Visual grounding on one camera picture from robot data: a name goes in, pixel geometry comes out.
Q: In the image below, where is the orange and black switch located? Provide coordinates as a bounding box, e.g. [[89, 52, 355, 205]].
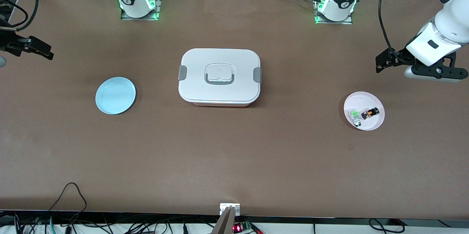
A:
[[361, 107, 380, 120]]

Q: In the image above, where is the white lidded lunch box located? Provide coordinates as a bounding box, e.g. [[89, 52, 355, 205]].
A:
[[178, 48, 263, 107]]

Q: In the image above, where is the pink plate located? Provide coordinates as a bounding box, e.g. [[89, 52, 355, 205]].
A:
[[343, 91, 385, 131]]

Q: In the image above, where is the light blue plate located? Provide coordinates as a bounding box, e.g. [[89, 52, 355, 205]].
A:
[[95, 77, 136, 115]]

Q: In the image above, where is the circuit board with red display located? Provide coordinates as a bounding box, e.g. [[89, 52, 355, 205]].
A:
[[233, 220, 254, 233]]

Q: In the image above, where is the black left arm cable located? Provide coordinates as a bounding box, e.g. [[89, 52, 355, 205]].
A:
[[378, 0, 407, 62]]

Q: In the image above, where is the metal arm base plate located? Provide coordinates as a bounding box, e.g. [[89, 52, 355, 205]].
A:
[[121, 0, 164, 21], [313, 0, 353, 25]]

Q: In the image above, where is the green and clear switch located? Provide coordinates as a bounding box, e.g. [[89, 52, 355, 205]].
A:
[[348, 108, 362, 127]]

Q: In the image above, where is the black looped thin cable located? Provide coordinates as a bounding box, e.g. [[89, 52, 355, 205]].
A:
[[48, 182, 88, 215]]

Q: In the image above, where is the black coiled cable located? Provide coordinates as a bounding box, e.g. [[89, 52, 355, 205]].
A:
[[368, 218, 406, 234]]

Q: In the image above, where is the tangle of black cables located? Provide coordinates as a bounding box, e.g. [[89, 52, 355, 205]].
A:
[[0, 210, 220, 234]]

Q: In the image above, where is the small white bracket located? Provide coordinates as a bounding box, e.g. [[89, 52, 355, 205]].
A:
[[220, 203, 241, 216]]

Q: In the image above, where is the grey camera mount beam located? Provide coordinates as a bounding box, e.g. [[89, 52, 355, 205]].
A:
[[211, 206, 237, 234]]

